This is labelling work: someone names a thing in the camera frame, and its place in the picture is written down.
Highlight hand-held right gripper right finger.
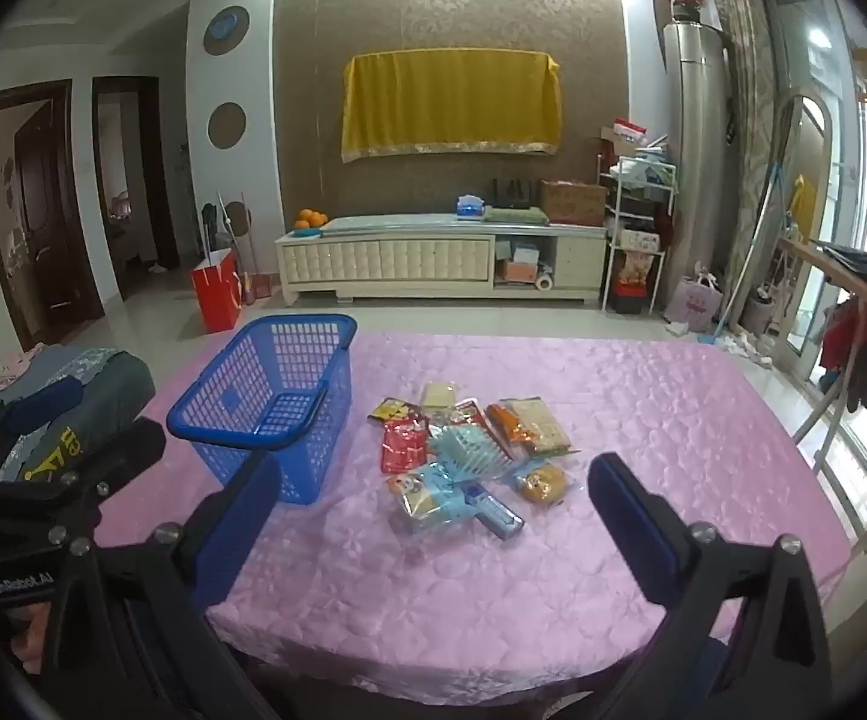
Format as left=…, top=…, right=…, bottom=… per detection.
left=587, top=452, right=835, bottom=720

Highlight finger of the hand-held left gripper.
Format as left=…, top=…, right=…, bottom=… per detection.
left=0, top=418, right=169, bottom=541
left=0, top=377, right=83, bottom=451

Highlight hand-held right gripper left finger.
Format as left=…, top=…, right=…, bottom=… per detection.
left=0, top=454, right=282, bottom=720

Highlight blue plastic basket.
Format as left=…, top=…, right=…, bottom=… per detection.
left=167, top=313, right=359, bottom=505

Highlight round bread packet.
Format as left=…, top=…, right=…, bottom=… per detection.
left=508, top=461, right=571, bottom=507

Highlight blue mint box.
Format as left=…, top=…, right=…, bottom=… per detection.
left=463, top=486, right=526, bottom=539

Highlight clear cracker bag green seals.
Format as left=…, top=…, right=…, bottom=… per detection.
left=500, top=396, right=580, bottom=458

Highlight orange snack packet blue print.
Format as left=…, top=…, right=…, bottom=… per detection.
left=484, top=401, right=535, bottom=458

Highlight blue cartoon snack packet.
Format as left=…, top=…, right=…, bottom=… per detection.
left=386, top=465, right=472, bottom=533

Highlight red white snack packet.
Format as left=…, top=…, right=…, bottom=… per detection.
left=444, top=397, right=490, bottom=432

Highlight grey garment yellow print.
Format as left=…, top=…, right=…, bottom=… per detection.
left=0, top=345, right=157, bottom=488

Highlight pink quilted blanket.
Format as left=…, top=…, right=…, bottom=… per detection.
left=92, top=330, right=854, bottom=706

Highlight red paper bag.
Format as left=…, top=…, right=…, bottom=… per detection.
left=191, top=247, right=243, bottom=335

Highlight dark wooden door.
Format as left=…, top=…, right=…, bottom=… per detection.
left=0, top=82, right=104, bottom=346

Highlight purple yellow snack packet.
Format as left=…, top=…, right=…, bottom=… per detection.
left=369, top=397, right=427, bottom=425

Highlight broom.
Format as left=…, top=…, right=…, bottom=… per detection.
left=215, top=191, right=256, bottom=297

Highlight pink gift bag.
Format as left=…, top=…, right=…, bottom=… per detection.
left=665, top=270, right=719, bottom=332

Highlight printed snack bag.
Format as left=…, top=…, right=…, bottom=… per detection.
left=617, top=251, right=663, bottom=293

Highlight red hanging garment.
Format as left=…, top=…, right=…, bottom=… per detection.
left=823, top=300, right=867, bottom=413

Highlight white shelf rack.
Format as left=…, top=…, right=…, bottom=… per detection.
left=599, top=154, right=678, bottom=314

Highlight cream TV cabinet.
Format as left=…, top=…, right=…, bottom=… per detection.
left=275, top=214, right=610, bottom=308

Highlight wooden drying rack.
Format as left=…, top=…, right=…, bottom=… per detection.
left=774, top=236, right=867, bottom=563

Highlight brown cardboard box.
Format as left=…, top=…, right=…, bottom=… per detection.
left=540, top=180, right=608, bottom=227

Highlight green cushion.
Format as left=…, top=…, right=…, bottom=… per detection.
left=484, top=206, right=550, bottom=226

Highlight arched floor mirror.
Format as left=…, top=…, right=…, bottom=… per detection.
left=733, top=94, right=835, bottom=383

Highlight silver tower air conditioner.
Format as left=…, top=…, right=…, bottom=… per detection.
left=664, top=21, right=730, bottom=301

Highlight yellow cloth cover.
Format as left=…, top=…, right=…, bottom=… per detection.
left=341, top=49, right=562, bottom=162

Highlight patterned curtain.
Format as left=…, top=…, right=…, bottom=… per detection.
left=703, top=0, right=779, bottom=241

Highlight dark door frame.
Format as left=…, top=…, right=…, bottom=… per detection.
left=92, top=76, right=179, bottom=293

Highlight round wall decoration blue centre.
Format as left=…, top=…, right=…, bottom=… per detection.
left=203, top=6, right=250, bottom=56

